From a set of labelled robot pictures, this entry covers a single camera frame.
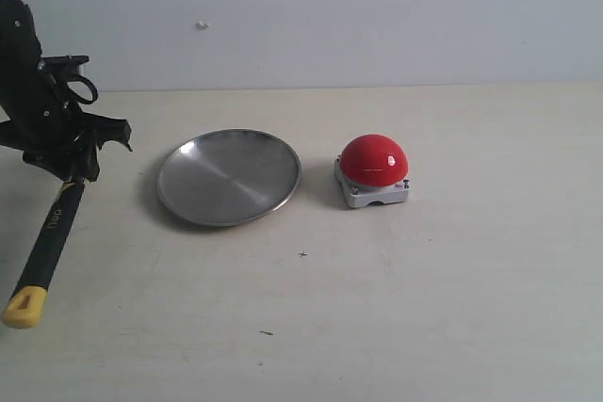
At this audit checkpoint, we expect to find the red dome button grey base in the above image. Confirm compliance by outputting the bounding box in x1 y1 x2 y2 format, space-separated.
334 134 410 209

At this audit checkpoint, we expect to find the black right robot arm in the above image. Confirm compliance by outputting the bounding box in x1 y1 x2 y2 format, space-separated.
1 0 131 182

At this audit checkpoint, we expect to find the yellow black claw hammer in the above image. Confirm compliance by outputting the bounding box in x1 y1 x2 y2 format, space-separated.
0 117 133 330

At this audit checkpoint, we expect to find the round steel plate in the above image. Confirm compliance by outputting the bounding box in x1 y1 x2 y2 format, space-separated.
155 129 302 228

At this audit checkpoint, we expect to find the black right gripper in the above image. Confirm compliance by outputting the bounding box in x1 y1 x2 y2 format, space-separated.
1 55 132 182

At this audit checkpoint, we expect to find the black cable loop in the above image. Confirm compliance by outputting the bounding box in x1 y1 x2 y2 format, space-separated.
49 72 99 105

